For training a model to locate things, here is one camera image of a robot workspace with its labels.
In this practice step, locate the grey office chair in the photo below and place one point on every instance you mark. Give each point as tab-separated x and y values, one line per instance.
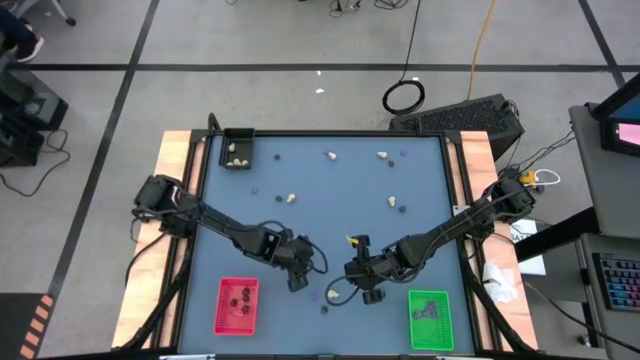
61	9

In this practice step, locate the black computer tower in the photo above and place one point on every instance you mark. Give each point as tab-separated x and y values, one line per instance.
460	120

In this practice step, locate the black support strut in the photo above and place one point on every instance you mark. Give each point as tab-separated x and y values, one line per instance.
497	320
147	324

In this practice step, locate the yellow power plug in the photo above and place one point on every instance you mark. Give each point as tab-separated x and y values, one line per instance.
529	178

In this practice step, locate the green plastic basket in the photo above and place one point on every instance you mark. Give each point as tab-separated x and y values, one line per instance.
430	335

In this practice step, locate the person's foot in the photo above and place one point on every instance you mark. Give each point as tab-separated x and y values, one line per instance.
31	50

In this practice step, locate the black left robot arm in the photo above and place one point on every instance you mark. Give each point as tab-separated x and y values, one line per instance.
225	230

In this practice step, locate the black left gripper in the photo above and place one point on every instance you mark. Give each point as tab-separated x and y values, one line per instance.
300	255

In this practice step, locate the backlit keyboard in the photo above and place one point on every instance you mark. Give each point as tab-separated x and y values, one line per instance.
620	282

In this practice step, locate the red plastic basket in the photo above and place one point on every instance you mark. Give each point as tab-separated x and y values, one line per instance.
225	325

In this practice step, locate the grey metal bracket plate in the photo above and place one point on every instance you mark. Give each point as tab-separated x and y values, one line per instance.
459	211

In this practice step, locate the yellow tape tag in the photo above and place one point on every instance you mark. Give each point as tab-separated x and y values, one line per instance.
352	241

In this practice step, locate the black power adapter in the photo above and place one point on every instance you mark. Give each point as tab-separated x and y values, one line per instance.
510	172

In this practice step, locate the black mesh bin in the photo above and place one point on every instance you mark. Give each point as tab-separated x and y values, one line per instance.
245	145

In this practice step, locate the computer monitor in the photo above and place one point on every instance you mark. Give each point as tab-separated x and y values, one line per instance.
625	132

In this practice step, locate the black chair castor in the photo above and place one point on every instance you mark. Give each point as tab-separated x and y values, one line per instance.
71	21

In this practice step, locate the grey desk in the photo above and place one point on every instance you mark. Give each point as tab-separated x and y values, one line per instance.
590	300
600	190

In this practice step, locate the wooden side board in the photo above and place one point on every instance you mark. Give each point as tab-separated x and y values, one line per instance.
165	150
480	150

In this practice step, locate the person's leg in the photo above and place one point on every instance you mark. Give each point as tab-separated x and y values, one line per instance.
12	30

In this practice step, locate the white paper sheet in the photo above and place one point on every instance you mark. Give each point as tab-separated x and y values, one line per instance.
526	233

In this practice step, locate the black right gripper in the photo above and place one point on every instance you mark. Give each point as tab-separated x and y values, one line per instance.
380	267

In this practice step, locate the black mat orange stripes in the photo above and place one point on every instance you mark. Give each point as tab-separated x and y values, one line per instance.
15	330

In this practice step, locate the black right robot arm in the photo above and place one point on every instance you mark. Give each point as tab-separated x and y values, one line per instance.
450	230

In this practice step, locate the black desk leg bar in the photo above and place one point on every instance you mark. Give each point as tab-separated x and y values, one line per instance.
555	235

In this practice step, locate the white crumpled cloth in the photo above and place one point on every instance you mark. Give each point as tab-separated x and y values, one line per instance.
497	282

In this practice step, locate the black equipment stack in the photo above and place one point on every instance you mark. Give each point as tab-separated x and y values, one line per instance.
25	115

